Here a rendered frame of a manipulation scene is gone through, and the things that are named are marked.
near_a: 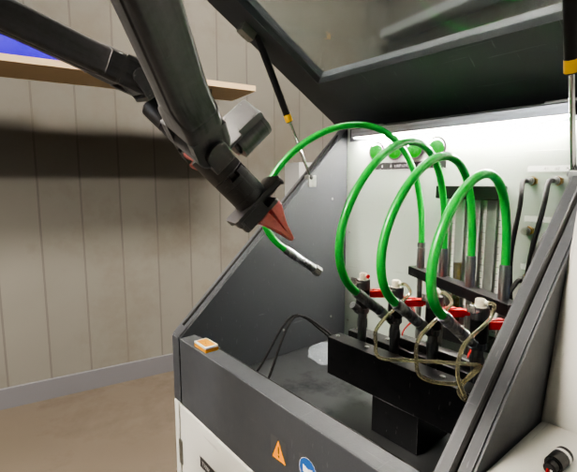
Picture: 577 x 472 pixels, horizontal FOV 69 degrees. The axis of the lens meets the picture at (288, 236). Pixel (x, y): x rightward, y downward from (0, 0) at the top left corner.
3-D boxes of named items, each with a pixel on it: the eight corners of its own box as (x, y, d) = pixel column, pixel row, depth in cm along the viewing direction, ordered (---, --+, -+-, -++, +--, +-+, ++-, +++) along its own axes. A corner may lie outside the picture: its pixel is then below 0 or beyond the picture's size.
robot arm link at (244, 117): (163, 121, 57) (205, 157, 54) (221, 63, 58) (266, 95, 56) (194, 161, 68) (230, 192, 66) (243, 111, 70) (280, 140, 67)
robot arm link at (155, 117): (140, 115, 86) (137, 101, 81) (166, 96, 88) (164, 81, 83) (164, 139, 86) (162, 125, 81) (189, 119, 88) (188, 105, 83)
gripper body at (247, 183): (287, 184, 66) (255, 149, 63) (244, 231, 64) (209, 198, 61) (272, 184, 72) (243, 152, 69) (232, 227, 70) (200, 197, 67)
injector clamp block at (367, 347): (326, 404, 89) (327, 335, 87) (358, 389, 95) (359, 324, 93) (485, 496, 62) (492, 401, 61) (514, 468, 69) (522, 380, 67)
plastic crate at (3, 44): (80, 77, 220) (78, 54, 219) (83, 66, 199) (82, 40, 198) (-2, 67, 202) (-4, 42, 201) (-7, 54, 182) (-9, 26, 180)
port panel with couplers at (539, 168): (506, 302, 87) (516, 150, 83) (512, 299, 89) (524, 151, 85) (578, 317, 77) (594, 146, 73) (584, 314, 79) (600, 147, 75)
